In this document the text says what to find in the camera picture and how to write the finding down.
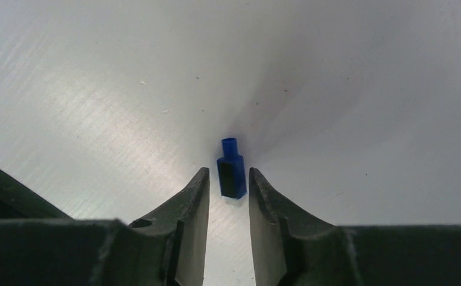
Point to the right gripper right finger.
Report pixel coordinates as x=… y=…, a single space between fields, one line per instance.
x=290 y=246

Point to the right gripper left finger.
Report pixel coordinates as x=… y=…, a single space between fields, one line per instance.
x=41 y=245

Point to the blue pen cap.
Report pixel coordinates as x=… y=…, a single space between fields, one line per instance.
x=231 y=170

